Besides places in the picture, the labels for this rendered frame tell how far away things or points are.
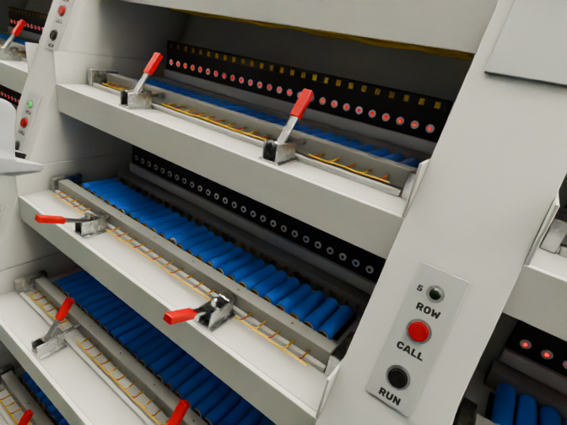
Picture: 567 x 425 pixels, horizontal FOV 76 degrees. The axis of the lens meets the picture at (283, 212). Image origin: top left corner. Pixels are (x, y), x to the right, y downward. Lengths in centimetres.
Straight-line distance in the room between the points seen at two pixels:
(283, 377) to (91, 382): 34
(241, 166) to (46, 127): 42
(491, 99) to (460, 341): 20
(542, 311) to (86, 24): 74
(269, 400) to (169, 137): 33
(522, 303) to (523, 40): 21
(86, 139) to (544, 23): 70
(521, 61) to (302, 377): 35
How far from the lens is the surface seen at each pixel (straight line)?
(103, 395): 64
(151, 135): 54
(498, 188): 34
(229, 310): 45
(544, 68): 36
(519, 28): 38
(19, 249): 82
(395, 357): 35
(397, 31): 41
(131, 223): 60
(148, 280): 52
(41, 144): 76
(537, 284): 34
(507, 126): 35
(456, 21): 40
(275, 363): 42
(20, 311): 80
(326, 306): 48
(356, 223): 36
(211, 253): 54
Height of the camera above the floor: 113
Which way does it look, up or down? 4 degrees down
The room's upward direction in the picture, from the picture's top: 22 degrees clockwise
